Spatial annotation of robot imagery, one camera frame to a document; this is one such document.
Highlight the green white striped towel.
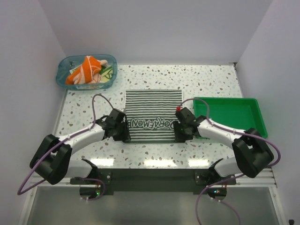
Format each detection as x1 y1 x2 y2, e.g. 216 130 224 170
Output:
125 89 183 143

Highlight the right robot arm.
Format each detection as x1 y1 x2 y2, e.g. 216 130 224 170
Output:
173 107 274 184

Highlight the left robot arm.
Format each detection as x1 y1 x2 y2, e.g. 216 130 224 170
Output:
30 108 130 185

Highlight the cream white towel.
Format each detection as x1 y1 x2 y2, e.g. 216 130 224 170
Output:
90 60 113 83

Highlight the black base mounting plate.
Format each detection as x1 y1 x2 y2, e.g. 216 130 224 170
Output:
69 168 237 196

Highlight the orange white towel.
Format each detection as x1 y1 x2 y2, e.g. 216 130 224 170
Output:
65 56 97 85

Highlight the green plastic tray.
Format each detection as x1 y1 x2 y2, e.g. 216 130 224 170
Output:
193 97 268 138

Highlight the teal plastic laundry basket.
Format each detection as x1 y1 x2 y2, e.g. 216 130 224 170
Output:
56 54 118 90

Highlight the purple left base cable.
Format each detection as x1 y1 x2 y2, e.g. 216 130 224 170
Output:
79 177 108 201

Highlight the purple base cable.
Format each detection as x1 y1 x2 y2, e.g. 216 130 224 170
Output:
79 177 108 201
194 179 242 225

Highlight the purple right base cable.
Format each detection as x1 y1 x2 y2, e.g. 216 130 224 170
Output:
194 179 242 225

